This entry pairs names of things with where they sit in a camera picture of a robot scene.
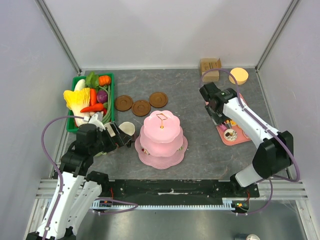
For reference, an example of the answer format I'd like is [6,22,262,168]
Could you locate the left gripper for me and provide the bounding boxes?
[90,121,131,155]

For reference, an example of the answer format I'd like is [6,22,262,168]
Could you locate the pink striped cake slice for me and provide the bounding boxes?
[218,124,228,132]

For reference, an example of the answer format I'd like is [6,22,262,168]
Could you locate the chocolate cake slice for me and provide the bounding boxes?
[141,148,150,155]

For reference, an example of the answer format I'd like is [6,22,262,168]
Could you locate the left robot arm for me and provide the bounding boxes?
[26,113,135,240]

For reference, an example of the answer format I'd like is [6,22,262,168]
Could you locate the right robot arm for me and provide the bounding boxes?
[199,82,294,197]

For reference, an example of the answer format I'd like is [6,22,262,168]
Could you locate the black mug white inside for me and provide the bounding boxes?
[119,121,138,148]

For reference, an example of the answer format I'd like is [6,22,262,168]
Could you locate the pink mug white inside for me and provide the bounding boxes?
[104,122,112,131]

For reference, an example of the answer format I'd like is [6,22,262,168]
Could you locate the toy green beans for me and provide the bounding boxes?
[99,85,112,124]

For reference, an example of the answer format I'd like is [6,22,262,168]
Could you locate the green mug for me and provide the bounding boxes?
[94,151,107,157]

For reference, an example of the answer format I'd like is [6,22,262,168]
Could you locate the cardboard box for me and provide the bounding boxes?
[199,58,222,83]

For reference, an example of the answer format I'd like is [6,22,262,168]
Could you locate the white chocolate drizzle donut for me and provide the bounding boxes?
[223,128,238,143]

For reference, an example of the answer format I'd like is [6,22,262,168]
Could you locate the brown saucer left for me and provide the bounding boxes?
[114,95,133,112]

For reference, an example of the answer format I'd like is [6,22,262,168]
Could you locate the brown saucer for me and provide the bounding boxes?
[131,100,151,117]
[149,92,168,108]
[114,95,133,112]

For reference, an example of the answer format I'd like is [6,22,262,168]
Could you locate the pink dessert tray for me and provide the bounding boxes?
[205,93,252,147]

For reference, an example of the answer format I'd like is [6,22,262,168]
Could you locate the brown saucer middle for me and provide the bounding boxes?
[131,100,151,117]

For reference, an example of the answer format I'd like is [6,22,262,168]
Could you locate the pink three-tier cake stand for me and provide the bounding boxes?
[134,110,188,170]

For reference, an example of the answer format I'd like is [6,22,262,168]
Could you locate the purple donut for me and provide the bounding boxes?
[242,131,251,139]

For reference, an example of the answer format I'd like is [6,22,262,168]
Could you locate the toy purple onion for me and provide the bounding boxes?
[96,90,109,104]

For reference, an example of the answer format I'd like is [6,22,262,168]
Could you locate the green vegetable crate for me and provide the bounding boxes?
[66,73,115,133]

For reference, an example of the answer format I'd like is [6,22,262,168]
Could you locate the brown saucer right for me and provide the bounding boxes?
[149,92,168,108]

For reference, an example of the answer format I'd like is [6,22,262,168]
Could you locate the toy napa cabbage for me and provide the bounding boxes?
[63,87,90,119]

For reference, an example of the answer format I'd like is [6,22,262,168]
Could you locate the toy pumpkin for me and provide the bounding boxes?
[98,75,112,87]

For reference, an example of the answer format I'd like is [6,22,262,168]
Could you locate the toy green leaf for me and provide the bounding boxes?
[85,71,99,89]

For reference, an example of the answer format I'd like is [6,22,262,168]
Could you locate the toy white radish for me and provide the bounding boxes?
[73,79,86,92]

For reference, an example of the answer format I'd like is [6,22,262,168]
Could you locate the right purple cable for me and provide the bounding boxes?
[199,68,301,216]

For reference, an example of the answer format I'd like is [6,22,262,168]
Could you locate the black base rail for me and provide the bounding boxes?
[86,171,260,201]

